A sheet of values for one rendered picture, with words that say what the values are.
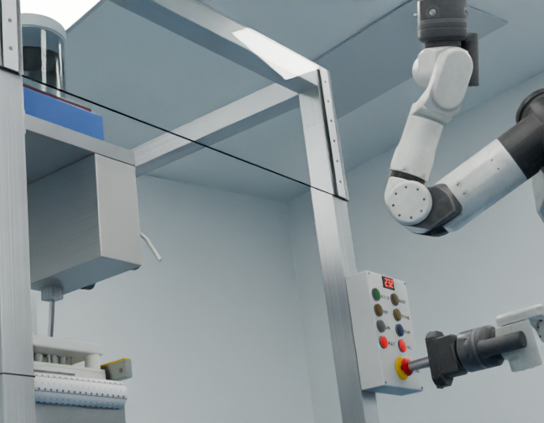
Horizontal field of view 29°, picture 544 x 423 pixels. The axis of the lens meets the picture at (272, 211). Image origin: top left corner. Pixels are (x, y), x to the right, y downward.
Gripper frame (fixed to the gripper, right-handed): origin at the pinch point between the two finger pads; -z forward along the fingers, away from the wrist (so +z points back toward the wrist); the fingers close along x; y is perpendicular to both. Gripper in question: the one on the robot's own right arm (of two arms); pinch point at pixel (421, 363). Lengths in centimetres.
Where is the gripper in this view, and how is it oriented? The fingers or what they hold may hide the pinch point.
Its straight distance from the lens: 234.9
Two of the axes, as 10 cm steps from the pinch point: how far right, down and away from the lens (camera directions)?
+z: 7.9, -3.0, -5.4
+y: 6.1, 2.0, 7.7
